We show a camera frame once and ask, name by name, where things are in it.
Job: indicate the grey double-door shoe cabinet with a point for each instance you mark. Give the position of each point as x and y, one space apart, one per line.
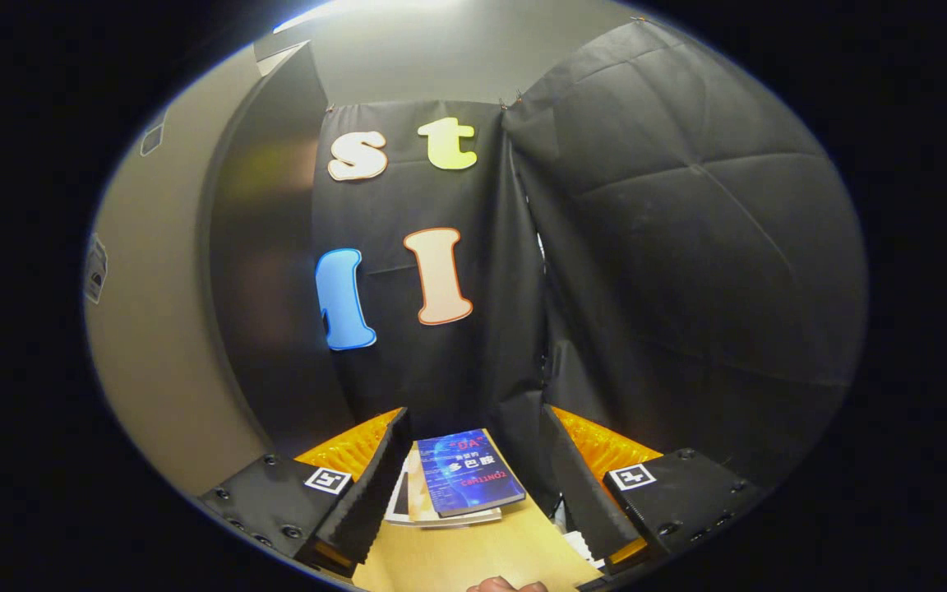
276 288

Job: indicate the white cover book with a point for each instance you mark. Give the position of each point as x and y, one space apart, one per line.
398 501

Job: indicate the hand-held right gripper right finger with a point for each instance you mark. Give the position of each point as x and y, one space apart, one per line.
580 501

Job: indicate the blue cover book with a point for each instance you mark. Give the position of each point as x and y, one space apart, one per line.
465 477

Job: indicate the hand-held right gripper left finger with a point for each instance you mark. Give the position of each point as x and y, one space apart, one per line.
375 501

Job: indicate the grey shoe cabinet door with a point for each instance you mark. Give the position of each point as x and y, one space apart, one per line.
161 329

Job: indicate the black backdrop cloth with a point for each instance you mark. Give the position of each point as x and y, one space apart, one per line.
687 288

